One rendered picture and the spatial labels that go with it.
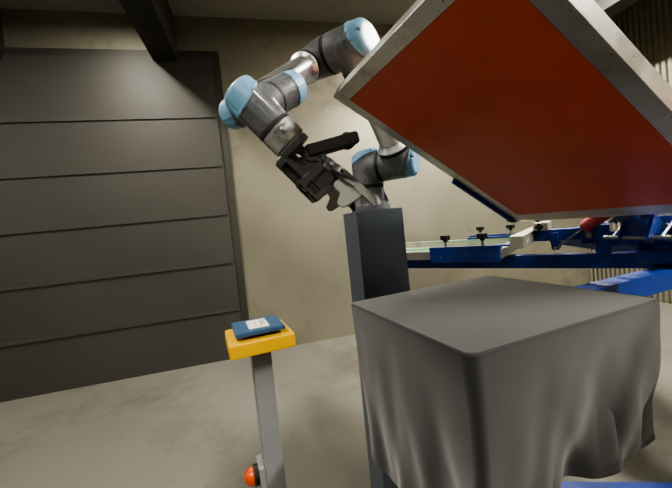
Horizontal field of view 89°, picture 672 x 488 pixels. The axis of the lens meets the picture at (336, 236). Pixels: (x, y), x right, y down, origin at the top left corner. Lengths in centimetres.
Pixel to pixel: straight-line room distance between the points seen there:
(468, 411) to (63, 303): 344
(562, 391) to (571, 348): 7
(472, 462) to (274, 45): 365
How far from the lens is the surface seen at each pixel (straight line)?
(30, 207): 378
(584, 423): 83
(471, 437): 65
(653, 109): 84
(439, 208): 395
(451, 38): 75
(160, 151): 350
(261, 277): 341
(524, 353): 65
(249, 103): 70
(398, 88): 91
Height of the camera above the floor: 117
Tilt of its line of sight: 2 degrees down
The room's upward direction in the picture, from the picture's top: 6 degrees counter-clockwise
